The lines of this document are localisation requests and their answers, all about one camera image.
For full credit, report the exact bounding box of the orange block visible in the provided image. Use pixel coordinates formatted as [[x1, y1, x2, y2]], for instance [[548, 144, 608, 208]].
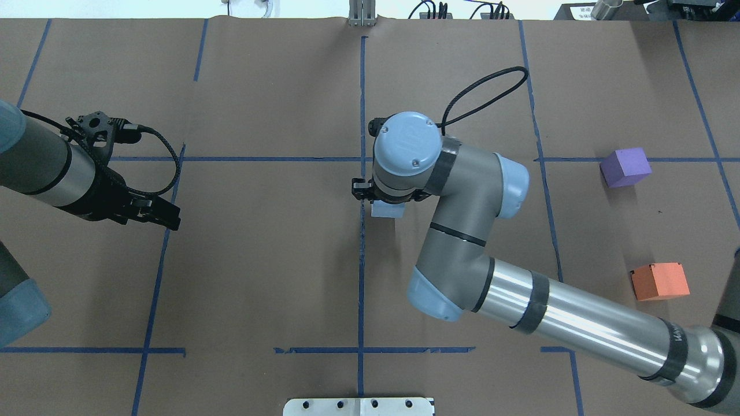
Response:
[[631, 262, 690, 301]]

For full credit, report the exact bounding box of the aluminium frame post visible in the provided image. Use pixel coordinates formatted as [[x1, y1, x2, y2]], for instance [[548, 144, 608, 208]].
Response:
[[348, 0, 377, 27]]

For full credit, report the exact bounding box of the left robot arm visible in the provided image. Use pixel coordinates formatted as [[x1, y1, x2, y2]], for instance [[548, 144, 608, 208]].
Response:
[[1, 102, 182, 230]]

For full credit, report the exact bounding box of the metal cup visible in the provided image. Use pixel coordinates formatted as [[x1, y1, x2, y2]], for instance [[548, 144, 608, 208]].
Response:
[[590, 0, 624, 21]]

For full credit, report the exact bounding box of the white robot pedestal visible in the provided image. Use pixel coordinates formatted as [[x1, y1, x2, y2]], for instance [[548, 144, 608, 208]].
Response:
[[283, 397, 436, 415]]

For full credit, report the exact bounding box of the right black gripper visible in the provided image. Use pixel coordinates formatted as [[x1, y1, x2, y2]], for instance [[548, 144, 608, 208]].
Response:
[[351, 177, 431, 205]]

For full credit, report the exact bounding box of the light blue block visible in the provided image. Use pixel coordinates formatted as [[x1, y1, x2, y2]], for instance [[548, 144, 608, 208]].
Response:
[[371, 200, 405, 219]]

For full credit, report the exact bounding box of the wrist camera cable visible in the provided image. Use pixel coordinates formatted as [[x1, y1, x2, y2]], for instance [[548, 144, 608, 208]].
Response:
[[119, 124, 181, 197], [441, 66, 530, 129]]

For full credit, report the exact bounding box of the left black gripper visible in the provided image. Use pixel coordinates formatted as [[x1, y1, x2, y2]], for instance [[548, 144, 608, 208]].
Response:
[[87, 168, 182, 231]]

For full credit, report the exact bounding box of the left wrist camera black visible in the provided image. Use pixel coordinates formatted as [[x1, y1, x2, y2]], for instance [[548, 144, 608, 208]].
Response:
[[65, 112, 141, 151]]

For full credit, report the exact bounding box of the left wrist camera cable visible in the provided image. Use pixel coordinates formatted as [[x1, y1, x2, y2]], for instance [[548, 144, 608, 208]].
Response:
[[119, 124, 181, 197]]

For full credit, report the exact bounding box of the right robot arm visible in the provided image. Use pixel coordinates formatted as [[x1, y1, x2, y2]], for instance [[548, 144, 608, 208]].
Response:
[[351, 112, 738, 415]]

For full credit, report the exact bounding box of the purple block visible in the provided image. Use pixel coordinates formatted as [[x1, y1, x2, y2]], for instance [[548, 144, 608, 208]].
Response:
[[600, 147, 653, 188]]

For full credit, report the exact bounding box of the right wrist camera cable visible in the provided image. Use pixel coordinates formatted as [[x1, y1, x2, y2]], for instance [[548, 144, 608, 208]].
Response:
[[441, 66, 530, 129]]

